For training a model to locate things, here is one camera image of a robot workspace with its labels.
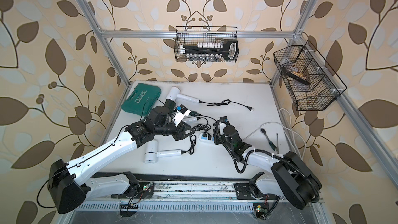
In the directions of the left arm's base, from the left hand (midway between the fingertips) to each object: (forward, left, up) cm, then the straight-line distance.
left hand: (190, 127), depth 72 cm
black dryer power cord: (+12, -7, -22) cm, 26 cm away
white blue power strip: (+3, -9, -19) cm, 21 cm away
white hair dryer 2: (-6, +22, -18) cm, 28 cm away
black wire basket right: (+18, -59, +12) cm, 63 cm away
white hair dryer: (+37, +16, -18) cm, 43 cm away
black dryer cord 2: (+2, 0, -20) cm, 21 cm away
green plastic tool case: (+31, +36, -17) cm, 51 cm away
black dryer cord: (+32, -20, -21) cm, 43 cm away
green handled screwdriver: (+9, -43, -20) cm, 48 cm away
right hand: (+7, -13, -15) cm, 21 cm away
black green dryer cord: (+18, -3, -20) cm, 27 cm away
